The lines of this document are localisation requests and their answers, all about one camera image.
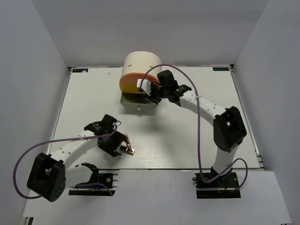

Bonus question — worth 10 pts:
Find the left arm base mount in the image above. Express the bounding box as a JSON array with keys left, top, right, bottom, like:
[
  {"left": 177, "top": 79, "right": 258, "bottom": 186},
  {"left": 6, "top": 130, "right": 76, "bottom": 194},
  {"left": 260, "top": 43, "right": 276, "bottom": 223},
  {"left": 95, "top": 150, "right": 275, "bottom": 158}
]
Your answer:
[{"left": 68, "top": 170, "right": 119, "bottom": 196}]

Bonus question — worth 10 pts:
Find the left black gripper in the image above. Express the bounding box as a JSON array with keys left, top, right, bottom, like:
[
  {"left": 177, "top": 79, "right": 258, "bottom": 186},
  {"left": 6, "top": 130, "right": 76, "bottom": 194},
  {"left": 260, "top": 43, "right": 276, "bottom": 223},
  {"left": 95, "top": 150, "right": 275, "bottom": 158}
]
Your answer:
[{"left": 98, "top": 129, "right": 128, "bottom": 157}]

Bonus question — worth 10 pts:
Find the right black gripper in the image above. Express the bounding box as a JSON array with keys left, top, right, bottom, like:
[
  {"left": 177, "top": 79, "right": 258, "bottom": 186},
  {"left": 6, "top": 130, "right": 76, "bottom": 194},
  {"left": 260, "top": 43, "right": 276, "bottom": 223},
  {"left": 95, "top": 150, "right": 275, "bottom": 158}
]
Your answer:
[{"left": 143, "top": 83, "right": 169, "bottom": 105}]

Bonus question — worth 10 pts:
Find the round beige orange organizer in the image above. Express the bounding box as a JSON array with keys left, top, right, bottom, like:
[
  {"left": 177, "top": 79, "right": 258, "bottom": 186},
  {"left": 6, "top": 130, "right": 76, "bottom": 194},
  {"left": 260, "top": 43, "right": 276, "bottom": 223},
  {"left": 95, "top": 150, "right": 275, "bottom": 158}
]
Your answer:
[{"left": 119, "top": 51, "right": 162, "bottom": 112}]

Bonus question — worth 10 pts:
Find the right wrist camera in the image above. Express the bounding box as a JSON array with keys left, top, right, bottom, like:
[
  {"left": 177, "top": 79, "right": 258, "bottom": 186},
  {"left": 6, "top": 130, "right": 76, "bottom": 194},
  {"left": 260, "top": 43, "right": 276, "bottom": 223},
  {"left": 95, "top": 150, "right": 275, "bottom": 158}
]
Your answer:
[{"left": 136, "top": 79, "right": 151, "bottom": 96}]

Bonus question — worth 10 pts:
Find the black gold lipstick case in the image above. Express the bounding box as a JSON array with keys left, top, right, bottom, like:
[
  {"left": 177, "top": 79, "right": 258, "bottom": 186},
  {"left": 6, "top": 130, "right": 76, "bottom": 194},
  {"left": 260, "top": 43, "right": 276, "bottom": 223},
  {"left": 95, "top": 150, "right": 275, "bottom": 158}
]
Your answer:
[{"left": 120, "top": 146, "right": 135, "bottom": 155}]

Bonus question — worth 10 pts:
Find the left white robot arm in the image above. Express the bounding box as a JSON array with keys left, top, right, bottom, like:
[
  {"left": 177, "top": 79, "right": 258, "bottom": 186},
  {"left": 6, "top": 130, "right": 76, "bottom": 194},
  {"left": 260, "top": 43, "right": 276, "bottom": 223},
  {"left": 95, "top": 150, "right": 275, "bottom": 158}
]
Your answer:
[{"left": 27, "top": 114, "right": 130, "bottom": 202}]

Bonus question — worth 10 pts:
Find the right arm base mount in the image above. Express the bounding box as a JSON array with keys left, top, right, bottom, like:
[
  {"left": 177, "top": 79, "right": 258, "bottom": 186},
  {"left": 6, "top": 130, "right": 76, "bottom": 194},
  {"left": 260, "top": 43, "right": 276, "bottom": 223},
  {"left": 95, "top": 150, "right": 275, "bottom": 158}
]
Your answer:
[{"left": 192, "top": 172, "right": 241, "bottom": 199}]

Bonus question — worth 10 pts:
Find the rose gold lipstick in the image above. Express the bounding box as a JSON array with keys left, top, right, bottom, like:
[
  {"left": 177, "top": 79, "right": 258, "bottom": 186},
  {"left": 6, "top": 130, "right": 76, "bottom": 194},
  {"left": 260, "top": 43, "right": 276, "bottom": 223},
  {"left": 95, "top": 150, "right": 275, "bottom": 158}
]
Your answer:
[{"left": 124, "top": 134, "right": 131, "bottom": 147}]

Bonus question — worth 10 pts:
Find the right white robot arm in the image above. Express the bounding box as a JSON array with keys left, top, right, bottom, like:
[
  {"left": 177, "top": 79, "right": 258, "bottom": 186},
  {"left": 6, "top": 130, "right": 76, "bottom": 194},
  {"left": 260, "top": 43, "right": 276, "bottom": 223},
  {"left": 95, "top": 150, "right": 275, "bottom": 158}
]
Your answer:
[{"left": 136, "top": 70, "right": 247, "bottom": 187}]

